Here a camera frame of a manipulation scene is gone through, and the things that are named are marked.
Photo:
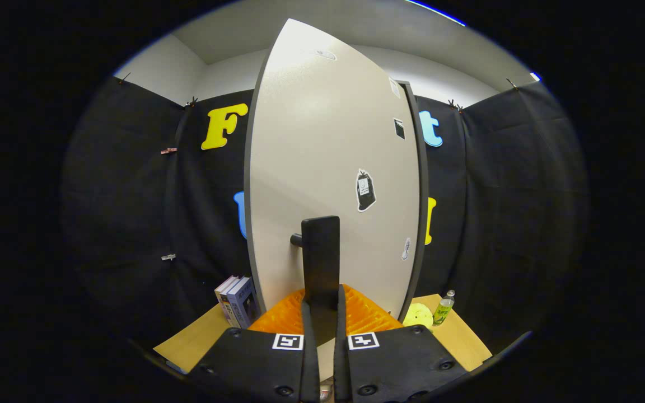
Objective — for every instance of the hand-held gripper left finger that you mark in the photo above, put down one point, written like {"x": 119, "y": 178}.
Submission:
{"x": 311, "y": 364}

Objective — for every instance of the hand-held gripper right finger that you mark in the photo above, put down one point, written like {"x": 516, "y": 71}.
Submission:
{"x": 341, "y": 364}

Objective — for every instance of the grey shoe cabinet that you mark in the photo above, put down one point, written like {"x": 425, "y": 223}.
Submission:
{"x": 422, "y": 184}

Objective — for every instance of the beige shoe cabinet door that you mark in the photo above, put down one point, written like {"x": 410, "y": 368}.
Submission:
{"x": 311, "y": 140}

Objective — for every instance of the blue cover book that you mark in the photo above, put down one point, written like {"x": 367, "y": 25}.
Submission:
{"x": 244, "y": 305}

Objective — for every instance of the yellow plush toy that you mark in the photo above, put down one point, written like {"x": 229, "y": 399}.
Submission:
{"x": 417, "y": 316}

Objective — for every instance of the white cover book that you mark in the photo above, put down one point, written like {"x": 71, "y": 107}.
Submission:
{"x": 223, "y": 294}

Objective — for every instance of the green drink bottle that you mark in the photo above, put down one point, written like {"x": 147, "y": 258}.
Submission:
{"x": 443, "y": 312}

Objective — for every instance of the silver cloth clip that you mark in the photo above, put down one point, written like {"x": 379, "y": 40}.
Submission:
{"x": 168, "y": 257}

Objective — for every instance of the black backdrop cloth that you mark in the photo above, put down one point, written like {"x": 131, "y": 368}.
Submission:
{"x": 496, "y": 212}

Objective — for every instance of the red cloth clip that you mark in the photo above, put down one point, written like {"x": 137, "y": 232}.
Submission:
{"x": 169, "y": 151}

